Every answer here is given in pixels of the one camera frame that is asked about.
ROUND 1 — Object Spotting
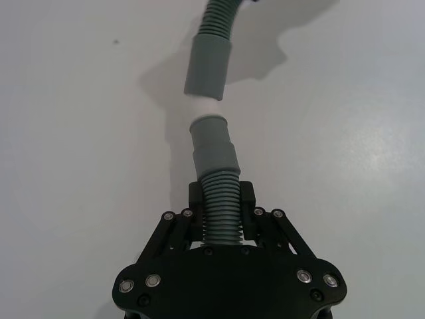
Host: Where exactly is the white plastic pipe connector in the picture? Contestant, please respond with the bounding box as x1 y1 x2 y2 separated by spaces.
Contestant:
185 94 222 122

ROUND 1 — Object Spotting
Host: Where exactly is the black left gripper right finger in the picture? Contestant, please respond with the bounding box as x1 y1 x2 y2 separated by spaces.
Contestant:
239 181 320 264

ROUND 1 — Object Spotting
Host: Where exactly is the grey corrugated hose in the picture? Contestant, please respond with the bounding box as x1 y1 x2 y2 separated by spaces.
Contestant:
183 0 244 102
188 114 246 247

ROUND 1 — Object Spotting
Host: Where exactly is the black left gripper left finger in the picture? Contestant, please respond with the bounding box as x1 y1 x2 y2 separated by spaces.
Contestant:
136 181 205 264

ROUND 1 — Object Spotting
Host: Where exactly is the grey corrugated hose, long cuff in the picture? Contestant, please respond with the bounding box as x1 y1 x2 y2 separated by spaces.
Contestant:
183 0 244 102

